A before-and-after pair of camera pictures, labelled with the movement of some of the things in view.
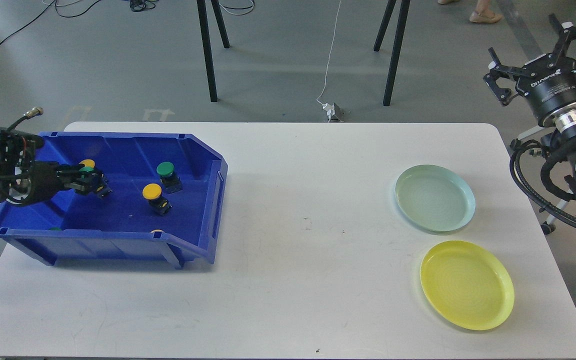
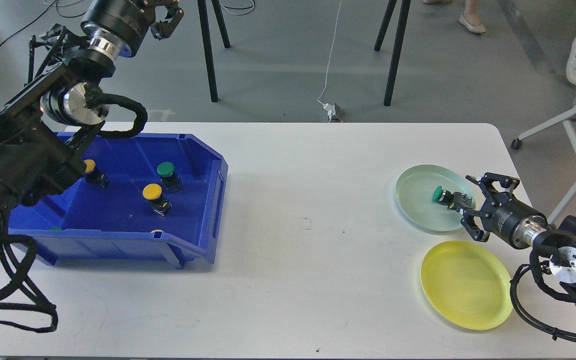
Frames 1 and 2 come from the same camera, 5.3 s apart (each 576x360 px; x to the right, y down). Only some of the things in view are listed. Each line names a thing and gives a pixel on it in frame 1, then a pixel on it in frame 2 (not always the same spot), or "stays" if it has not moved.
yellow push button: [152, 192] stays
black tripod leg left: [203, 21] stays
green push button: [86, 169] → [455, 200]
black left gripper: [47, 178] → [117, 27]
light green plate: [434, 199] stays
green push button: [165, 169] stays
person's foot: [483, 14] → [473, 22]
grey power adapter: [334, 113] stays
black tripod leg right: [402, 20] stays
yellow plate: [467, 284] stays
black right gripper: [557, 93] → [508, 217]
